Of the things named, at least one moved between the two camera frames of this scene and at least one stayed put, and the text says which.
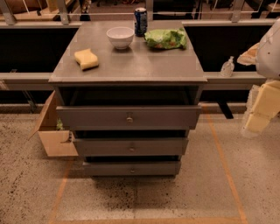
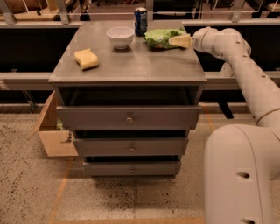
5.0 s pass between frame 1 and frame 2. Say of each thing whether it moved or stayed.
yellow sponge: stayed
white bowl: stayed
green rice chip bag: stayed
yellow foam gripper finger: moved
